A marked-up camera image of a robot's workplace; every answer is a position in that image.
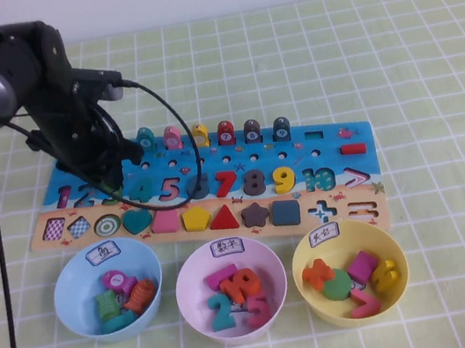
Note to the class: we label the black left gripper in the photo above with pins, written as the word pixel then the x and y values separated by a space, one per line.
pixel 69 130

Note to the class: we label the green wooden number three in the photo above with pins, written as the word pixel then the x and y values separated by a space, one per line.
pixel 109 198

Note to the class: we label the teal fish piece number four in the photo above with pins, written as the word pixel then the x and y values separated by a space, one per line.
pixel 147 140

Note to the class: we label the pink fish piece number five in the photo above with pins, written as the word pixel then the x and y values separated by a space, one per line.
pixel 172 140

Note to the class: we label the yellow fish piece number six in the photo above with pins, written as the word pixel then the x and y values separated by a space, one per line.
pixel 201 136

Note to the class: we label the red fish piece number seven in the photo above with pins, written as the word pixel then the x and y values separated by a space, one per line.
pixel 226 135

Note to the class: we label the magenta fish piece number one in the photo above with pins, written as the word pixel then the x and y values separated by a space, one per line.
pixel 116 280

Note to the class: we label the light blue plastic bowl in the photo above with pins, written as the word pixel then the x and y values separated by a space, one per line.
pixel 77 289

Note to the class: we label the orange fish piece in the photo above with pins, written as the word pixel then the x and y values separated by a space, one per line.
pixel 141 295

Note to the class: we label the brown fish piece number eight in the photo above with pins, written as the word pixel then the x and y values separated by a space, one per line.
pixel 253 133

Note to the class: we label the blue wooden puzzle board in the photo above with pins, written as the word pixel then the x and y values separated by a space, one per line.
pixel 258 165

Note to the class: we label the green fish piece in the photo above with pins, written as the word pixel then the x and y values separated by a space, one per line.
pixel 107 306

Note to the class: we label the pink plastic bowl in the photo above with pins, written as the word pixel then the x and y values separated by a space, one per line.
pixel 190 297

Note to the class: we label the teal flat fish piece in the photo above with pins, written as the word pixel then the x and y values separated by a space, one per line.
pixel 119 322

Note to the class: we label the dark grey fish piece nine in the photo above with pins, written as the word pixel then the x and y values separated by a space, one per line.
pixel 282 131

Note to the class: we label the yellow plastic bowl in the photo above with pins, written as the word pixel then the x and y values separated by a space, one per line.
pixel 374 244

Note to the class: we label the teal wooden number four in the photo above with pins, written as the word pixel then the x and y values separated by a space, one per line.
pixel 143 192

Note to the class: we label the teal wooden heart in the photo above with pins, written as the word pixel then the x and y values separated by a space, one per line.
pixel 138 222

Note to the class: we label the pink wooden trapezoid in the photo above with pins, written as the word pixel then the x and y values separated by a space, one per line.
pixel 166 224

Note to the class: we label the dark blue wooden number six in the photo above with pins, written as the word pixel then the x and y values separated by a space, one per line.
pixel 200 192

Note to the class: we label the yellow wooden pentagon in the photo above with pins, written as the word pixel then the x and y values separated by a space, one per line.
pixel 197 220

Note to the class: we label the red wooden number seven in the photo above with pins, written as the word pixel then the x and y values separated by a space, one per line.
pixel 226 181

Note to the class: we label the red wooden triangle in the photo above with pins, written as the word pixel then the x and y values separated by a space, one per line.
pixel 226 222

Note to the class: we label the brown wooden number eight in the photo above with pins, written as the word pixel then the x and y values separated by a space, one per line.
pixel 256 190

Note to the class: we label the brown wooden star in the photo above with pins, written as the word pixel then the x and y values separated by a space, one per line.
pixel 256 215

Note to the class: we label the magenta wooden number one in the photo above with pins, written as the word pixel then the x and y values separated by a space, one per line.
pixel 220 275

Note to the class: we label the yellow wooden number nine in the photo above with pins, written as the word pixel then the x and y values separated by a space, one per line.
pixel 290 180

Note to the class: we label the dark blue wooden square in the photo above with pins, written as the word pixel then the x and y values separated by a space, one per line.
pixel 287 213

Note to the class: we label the orange wooden number ten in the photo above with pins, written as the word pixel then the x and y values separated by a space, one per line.
pixel 244 286

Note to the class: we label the teal wooden number two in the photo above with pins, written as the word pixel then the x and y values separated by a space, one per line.
pixel 222 321

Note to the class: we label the pink wooden number five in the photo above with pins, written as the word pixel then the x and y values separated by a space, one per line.
pixel 259 319

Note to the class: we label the orange wooden plus sign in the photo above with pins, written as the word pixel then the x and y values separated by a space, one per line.
pixel 316 275

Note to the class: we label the red wooden minus sign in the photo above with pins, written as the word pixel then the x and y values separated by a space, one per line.
pixel 352 149

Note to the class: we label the green wooden circle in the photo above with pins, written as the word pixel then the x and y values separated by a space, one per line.
pixel 336 286

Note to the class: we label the magenta wooden diamond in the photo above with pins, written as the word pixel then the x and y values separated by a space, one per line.
pixel 362 266

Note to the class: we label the pink wooden greater-than sign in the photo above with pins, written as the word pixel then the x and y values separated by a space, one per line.
pixel 364 306

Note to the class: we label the green checked tablecloth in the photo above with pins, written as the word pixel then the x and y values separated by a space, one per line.
pixel 419 62

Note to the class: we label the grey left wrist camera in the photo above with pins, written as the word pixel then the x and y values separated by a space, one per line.
pixel 108 92

